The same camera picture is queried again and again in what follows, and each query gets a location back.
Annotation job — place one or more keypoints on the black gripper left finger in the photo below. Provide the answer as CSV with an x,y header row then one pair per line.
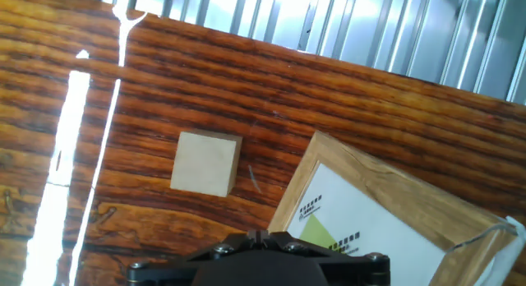
x,y
172,273

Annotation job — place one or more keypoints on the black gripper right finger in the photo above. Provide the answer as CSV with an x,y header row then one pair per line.
x,y
357,271

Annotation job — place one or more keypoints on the light wooden block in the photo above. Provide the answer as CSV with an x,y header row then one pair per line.
x,y
203,164

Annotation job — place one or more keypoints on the clear tape strip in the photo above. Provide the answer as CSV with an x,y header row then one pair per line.
x,y
507,249

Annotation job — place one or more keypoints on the dark wooden board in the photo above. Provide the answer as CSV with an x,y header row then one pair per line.
x,y
287,93

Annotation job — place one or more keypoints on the wooden picture frame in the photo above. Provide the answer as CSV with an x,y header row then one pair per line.
x,y
378,220

